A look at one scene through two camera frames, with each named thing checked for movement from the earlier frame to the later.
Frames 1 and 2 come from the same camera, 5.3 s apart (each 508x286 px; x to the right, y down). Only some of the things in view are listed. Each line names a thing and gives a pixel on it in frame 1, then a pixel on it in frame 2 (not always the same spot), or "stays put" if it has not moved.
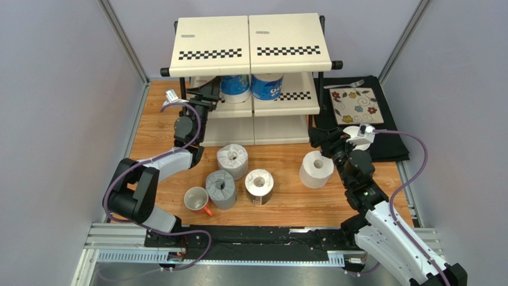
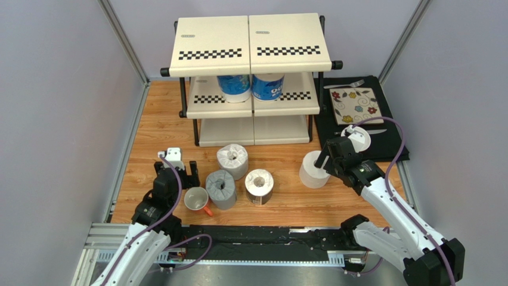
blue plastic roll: (235, 89) stays put
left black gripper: (204, 100) to (195, 180)
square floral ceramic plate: (355, 105) stays put
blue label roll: (266, 87) stays put
